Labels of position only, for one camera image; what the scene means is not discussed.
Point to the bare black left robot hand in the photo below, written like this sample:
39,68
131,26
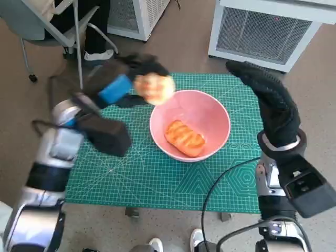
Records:
115,89

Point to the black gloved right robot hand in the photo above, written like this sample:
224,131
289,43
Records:
278,110

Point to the round toy bread bun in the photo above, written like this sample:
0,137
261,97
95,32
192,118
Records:
155,88

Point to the pink bowl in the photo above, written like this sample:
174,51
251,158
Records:
204,118

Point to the long striped toy bread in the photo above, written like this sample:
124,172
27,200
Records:
185,139

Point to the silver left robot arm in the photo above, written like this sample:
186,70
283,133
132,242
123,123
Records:
52,157

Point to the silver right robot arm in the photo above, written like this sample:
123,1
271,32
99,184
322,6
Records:
270,173

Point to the person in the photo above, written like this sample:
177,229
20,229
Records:
95,34

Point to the small white mesh cabinet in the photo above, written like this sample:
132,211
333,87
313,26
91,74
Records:
141,15

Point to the large white mesh cabinet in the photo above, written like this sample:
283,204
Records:
262,29

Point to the green cutting mat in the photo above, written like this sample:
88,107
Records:
157,183

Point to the grey office chair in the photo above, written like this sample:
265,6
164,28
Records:
26,23

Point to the white shoe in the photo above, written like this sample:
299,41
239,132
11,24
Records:
156,244
197,237

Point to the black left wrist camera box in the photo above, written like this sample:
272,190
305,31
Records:
107,134

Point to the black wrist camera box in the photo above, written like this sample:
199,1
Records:
107,134
304,183

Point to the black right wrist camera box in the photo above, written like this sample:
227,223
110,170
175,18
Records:
304,183

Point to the metal table bracket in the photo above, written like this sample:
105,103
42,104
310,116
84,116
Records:
225,217
131,212

